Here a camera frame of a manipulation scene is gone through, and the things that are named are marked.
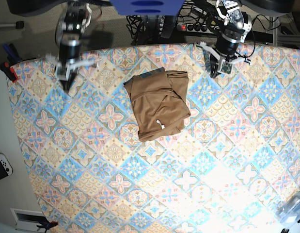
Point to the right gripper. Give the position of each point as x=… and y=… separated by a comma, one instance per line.
x=68, y=62

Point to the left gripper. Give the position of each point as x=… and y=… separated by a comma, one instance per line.
x=224, y=55

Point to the brown t-shirt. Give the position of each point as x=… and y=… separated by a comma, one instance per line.
x=158, y=102

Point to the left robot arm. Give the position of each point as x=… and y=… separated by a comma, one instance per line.
x=231, y=26

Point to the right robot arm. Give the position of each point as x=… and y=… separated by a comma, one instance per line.
x=70, y=28

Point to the white power strip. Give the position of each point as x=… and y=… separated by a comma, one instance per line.
x=194, y=28

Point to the red and black clamp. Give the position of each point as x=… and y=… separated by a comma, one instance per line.
x=9, y=72

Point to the patterned tablecloth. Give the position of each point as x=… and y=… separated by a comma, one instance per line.
x=235, y=163

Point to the game console with white controller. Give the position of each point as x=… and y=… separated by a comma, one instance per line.
x=5, y=167

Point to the white floor vent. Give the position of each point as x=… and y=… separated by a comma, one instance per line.
x=27, y=221

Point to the black clamp at bottom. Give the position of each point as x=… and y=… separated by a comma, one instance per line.
x=47, y=225

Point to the clear plastic box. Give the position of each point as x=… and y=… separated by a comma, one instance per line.
x=289, y=213

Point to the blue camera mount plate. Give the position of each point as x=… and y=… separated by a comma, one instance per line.
x=147, y=7

